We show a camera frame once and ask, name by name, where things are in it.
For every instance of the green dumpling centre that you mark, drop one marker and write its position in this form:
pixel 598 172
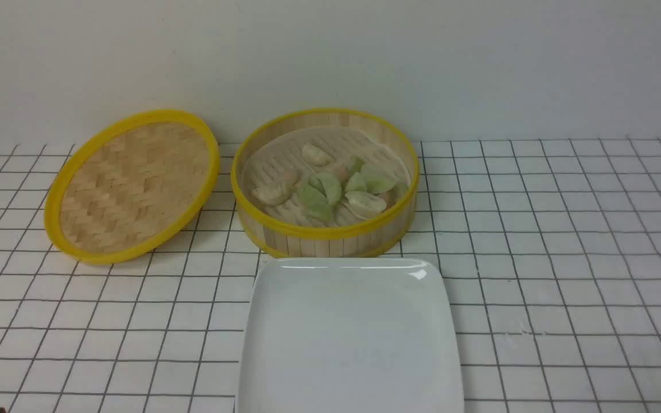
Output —
pixel 329 185

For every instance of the small green dumpling back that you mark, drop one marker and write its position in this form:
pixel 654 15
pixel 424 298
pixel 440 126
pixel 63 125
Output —
pixel 354 164

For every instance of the light green dumpling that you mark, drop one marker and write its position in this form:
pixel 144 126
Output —
pixel 356 183

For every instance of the pale white dumpling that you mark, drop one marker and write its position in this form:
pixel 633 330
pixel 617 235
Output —
pixel 274 194

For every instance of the bamboo steamer basket yellow rim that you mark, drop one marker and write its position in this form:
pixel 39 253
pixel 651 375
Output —
pixel 367 238

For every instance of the white square plate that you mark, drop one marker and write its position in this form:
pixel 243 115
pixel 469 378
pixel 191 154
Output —
pixel 350 335

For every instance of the green dumpling right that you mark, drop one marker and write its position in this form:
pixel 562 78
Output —
pixel 376 180

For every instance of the white dumpling at back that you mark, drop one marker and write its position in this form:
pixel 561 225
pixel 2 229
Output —
pixel 315 156

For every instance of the green dumpling front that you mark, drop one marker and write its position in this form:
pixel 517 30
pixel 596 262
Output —
pixel 314 203

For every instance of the bamboo steamer lid yellow rim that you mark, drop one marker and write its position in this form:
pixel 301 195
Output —
pixel 132 187

